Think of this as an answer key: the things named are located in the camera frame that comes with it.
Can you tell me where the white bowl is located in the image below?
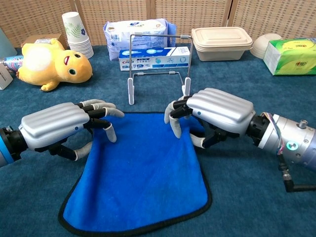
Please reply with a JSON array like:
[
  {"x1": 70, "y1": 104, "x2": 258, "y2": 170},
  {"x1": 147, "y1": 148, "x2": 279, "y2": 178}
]
[{"x1": 249, "y1": 33, "x2": 282, "y2": 60}]

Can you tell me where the metal wire drying rack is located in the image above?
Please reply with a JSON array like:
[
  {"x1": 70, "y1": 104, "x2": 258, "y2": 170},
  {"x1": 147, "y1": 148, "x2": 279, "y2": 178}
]
[{"x1": 127, "y1": 32, "x2": 194, "y2": 106}]

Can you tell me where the blue microfiber towel black trim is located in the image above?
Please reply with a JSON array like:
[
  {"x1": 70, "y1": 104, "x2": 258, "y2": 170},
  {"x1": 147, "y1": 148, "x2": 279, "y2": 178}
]
[{"x1": 58, "y1": 111, "x2": 213, "y2": 236}]

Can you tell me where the stack of printed paper cups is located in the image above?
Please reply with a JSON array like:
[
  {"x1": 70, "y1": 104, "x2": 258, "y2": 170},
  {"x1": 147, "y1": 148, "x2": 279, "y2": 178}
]
[{"x1": 61, "y1": 11, "x2": 95, "y2": 59}]

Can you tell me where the woven wooden folding screen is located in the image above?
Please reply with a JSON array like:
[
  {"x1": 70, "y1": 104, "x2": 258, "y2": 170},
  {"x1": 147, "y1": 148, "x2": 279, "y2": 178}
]
[{"x1": 0, "y1": 0, "x2": 316, "y2": 49}]

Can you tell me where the teal carpet table cover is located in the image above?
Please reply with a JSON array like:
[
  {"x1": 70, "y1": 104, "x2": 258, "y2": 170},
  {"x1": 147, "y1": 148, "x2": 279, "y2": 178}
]
[{"x1": 0, "y1": 44, "x2": 316, "y2": 237}]

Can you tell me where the yellow plush duck toy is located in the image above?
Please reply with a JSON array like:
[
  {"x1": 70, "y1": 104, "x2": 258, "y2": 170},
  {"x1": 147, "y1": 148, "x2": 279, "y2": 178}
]
[{"x1": 16, "y1": 38, "x2": 93, "y2": 92}]

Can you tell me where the beige lidded food container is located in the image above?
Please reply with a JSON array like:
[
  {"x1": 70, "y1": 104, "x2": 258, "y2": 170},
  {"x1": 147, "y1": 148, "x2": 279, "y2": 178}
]
[{"x1": 191, "y1": 26, "x2": 254, "y2": 62}]

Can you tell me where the white rectangular box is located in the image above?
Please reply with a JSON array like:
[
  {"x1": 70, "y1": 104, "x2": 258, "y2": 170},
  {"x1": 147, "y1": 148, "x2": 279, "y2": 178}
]
[{"x1": 0, "y1": 61, "x2": 14, "y2": 91}]

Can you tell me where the small patterned tissue packet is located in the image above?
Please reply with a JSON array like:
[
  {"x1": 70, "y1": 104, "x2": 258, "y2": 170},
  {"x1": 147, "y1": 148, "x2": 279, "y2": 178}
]
[{"x1": 2, "y1": 55, "x2": 24, "y2": 73}]

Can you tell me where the brown cardboard box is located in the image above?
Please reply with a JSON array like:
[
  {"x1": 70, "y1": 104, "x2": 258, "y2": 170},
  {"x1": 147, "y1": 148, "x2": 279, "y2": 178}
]
[{"x1": 20, "y1": 33, "x2": 69, "y2": 50}]

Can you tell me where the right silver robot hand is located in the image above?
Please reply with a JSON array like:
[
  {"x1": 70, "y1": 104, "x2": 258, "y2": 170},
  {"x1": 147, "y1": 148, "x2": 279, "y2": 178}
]
[{"x1": 164, "y1": 87, "x2": 256, "y2": 149}]

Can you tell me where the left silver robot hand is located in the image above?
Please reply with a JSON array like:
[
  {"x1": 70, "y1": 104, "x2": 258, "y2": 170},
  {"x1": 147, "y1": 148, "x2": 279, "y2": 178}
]
[{"x1": 18, "y1": 99, "x2": 125, "y2": 161}]

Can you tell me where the green tissue pack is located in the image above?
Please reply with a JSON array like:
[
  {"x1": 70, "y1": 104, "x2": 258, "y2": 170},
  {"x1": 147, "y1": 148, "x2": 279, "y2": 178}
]
[{"x1": 263, "y1": 39, "x2": 316, "y2": 76}]

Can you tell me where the black cable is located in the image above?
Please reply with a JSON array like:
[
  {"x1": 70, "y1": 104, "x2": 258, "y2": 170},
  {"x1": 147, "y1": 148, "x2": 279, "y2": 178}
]
[{"x1": 277, "y1": 155, "x2": 316, "y2": 193}]

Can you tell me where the blue white toothpaste box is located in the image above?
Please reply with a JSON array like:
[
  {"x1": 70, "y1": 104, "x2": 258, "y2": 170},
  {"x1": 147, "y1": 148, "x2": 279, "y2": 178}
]
[{"x1": 118, "y1": 46, "x2": 191, "y2": 72}]

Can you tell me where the white blue wet wipes pack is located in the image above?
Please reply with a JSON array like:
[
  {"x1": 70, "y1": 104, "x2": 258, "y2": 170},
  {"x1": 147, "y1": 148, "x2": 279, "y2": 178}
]
[{"x1": 103, "y1": 18, "x2": 177, "y2": 61}]

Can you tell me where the grey-blue lidded mug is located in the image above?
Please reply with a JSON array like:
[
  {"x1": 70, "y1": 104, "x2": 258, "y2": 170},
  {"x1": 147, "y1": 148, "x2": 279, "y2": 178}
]
[{"x1": 0, "y1": 27, "x2": 18, "y2": 60}]

